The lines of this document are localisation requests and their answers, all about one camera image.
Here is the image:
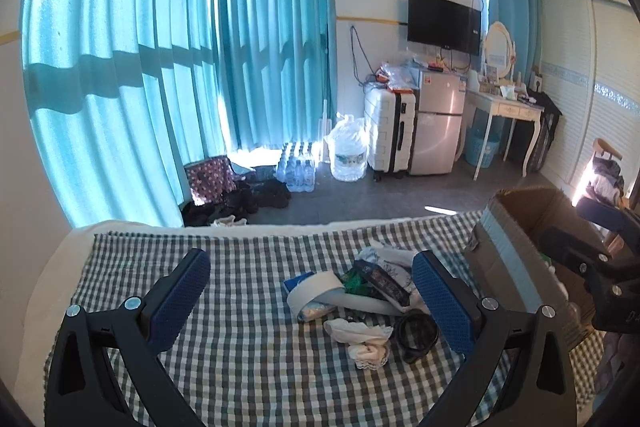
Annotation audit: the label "blue white tissue packet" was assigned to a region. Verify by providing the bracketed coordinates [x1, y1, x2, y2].
[283, 271, 341, 323]

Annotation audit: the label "black wall television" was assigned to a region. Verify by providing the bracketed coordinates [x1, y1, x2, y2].
[407, 0, 482, 56]

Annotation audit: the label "white suitcase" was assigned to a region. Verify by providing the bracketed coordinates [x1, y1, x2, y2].
[364, 88, 416, 180]

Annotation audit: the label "white tape roll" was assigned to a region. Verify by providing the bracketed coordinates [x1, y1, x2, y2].
[283, 271, 401, 322]

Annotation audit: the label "green snack packet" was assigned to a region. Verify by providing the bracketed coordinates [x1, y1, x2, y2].
[338, 267, 376, 297]

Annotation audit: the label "teal window curtain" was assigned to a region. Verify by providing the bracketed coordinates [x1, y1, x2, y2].
[21, 0, 337, 228]

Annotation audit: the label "pink mini fridge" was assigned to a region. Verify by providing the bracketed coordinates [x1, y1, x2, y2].
[409, 67, 466, 176]

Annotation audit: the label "pack of water bottles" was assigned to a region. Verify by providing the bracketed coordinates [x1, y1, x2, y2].
[274, 142, 320, 193]

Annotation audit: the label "oval vanity mirror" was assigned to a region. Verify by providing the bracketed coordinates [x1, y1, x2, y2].
[483, 22, 516, 80]

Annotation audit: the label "black bags on floor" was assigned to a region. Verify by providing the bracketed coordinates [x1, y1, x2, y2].
[181, 179, 292, 227]

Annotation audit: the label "large water jug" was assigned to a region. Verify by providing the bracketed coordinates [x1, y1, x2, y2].
[326, 114, 369, 182]

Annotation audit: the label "teal laundry basket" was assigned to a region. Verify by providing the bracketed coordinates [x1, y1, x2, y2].
[463, 127, 500, 169]

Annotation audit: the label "white dressing table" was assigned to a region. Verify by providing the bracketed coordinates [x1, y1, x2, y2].
[464, 89, 546, 182]

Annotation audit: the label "polka dot bag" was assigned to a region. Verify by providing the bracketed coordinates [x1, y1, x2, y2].
[184, 155, 236, 206]

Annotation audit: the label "black coiled strap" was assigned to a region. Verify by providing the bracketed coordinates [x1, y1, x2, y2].
[394, 308, 442, 365]

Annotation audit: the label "wooden chair with clothes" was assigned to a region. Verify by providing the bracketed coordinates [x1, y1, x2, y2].
[582, 138, 625, 208]

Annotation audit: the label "cardboard box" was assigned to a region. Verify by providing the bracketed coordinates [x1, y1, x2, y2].
[463, 186, 604, 349]

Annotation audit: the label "crumpled white sock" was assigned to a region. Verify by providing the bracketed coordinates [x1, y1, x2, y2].
[323, 319, 394, 371]

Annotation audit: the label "tissue pack with dark print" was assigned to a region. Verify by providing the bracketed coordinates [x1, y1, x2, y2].
[354, 243, 428, 313]

